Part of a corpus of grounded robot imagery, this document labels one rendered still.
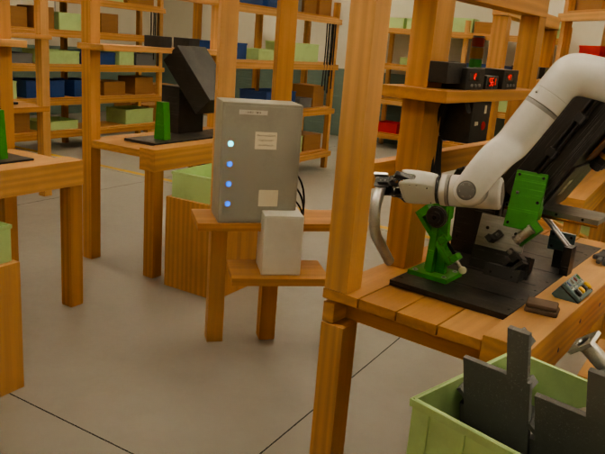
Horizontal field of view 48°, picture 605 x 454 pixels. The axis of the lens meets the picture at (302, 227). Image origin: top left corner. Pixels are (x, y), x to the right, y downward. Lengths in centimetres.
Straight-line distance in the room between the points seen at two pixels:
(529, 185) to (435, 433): 131
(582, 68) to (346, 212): 82
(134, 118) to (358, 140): 880
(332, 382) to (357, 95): 96
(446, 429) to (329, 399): 99
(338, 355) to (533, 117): 102
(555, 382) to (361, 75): 102
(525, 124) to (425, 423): 76
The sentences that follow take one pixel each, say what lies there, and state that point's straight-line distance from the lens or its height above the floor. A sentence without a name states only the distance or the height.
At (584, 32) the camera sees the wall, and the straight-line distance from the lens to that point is 1162.
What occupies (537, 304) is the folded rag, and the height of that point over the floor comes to 93.
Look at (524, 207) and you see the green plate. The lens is 255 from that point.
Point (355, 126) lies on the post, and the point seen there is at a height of 142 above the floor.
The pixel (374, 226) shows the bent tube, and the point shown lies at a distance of 182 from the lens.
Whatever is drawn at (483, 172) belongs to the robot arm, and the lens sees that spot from 168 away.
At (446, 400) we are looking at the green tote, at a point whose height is 92.
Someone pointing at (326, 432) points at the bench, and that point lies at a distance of 244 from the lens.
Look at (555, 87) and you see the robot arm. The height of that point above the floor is 160.
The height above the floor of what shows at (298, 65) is 139.
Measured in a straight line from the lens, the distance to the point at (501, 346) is 199.
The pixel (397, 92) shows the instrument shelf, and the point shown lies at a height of 152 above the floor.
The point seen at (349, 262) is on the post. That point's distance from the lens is 216.
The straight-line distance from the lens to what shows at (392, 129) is 1189.
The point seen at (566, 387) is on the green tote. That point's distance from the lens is 174.
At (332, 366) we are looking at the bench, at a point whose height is 62.
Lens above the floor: 165
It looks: 15 degrees down
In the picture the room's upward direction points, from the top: 5 degrees clockwise
